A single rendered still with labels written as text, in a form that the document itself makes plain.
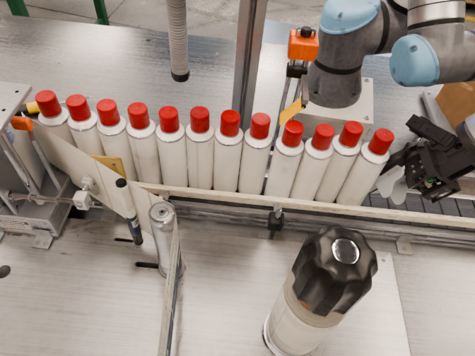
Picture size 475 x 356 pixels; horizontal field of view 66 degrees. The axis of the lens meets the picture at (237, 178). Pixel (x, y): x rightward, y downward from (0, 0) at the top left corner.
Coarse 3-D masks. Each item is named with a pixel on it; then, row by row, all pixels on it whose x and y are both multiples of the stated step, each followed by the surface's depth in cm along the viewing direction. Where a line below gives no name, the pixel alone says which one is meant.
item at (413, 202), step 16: (368, 192) 80; (256, 208) 76; (272, 208) 75; (288, 208) 75; (400, 208) 77; (416, 208) 77; (432, 208) 78; (448, 208) 78; (464, 208) 78; (400, 224) 75; (416, 224) 75; (432, 224) 75
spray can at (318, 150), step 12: (324, 132) 60; (312, 144) 63; (324, 144) 61; (312, 156) 63; (324, 156) 63; (300, 168) 67; (312, 168) 65; (324, 168) 66; (300, 180) 69; (312, 180) 68; (300, 192) 71; (312, 192) 71
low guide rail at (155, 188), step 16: (160, 192) 73; (176, 192) 72; (192, 192) 72; (208, 192) 72; (224, 192) 72; (304, 208) 73; (320, 208) 72; (336, 208) 72; (352, 208) 72; (368, 208) 72; (384, 208) 73; (448, 224) 73; (464, 224) 73
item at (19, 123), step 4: (12, 120) 56; (16, 120) 56; (20, 120) 56; (24, 120) 56; (28, 120) 56; (32, 120) 58; (12, 124) 56; (16, 124) 56; (20, 124) 56; (24, 124) 56; (28, 124) 56; (32, 124) 57; (16, 128) 57; (20, 128) 57; (24, 128) 57; (28, 128) 57; (32, 128) 57
